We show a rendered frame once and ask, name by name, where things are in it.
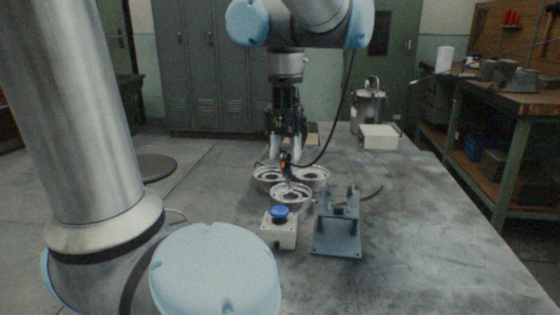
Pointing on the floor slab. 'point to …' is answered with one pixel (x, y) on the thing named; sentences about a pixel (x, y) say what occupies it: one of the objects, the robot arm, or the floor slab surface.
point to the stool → (154, 166)
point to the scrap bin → (129, 96)
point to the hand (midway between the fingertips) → (286, 163)
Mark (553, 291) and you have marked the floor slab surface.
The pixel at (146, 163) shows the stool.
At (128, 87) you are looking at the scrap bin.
